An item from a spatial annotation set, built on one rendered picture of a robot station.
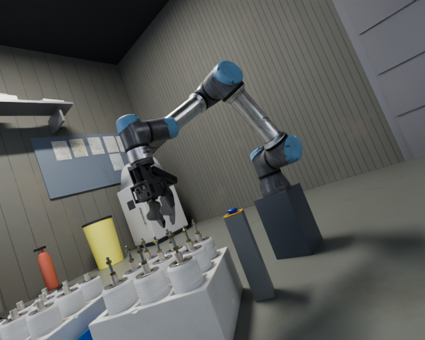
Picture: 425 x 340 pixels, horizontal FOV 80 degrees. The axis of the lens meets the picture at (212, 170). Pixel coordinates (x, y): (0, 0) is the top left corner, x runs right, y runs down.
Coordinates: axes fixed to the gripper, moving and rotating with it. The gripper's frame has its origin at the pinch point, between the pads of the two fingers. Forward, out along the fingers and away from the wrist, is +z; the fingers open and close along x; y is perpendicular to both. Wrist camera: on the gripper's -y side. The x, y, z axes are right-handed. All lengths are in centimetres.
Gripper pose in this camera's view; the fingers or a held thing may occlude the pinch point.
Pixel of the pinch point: (168, 221)
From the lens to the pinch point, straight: 82.1
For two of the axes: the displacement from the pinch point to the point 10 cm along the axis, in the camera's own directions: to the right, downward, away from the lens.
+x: 8.2, -3.6, -4.4
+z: 3.6, 9.3, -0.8
